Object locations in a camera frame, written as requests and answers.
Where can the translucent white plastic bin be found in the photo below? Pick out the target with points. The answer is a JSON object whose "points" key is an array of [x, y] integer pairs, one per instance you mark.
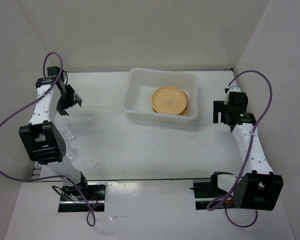
{"points": [[140, 86]]}

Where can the tan plate with bear print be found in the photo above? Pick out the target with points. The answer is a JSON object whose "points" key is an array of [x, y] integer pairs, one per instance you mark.
{"points": [[168, 100]]}

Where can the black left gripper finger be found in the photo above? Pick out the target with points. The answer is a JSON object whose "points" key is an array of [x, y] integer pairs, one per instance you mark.
{"points": [[77, 99], [61, 110]]}

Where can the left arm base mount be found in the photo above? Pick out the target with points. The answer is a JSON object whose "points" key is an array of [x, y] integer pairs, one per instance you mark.
{"points": [[73, 202]]}

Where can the clear plastic cup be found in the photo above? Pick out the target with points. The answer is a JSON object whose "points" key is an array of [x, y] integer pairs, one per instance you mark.
{"points": [[70, 153], [65, 128]]}

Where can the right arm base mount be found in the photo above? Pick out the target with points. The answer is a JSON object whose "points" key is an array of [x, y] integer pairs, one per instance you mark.
{"points": [[207, 189]]}

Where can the left aluminium table rail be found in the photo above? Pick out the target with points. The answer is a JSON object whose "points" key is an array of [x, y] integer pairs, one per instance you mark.
{"points": [[36, 171]]}

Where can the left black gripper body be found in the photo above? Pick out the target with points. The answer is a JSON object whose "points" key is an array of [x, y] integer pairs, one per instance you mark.
{"points": [[68, 98]]}

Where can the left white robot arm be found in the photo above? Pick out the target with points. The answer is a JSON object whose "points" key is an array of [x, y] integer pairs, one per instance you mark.
{"points": [[42, 140]]}

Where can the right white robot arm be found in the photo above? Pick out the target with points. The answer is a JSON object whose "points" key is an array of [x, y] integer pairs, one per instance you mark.
{"points": [[258, 187]]}

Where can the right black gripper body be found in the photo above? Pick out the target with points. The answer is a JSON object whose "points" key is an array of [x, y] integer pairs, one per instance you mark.
{"points": [[228, 111]]}

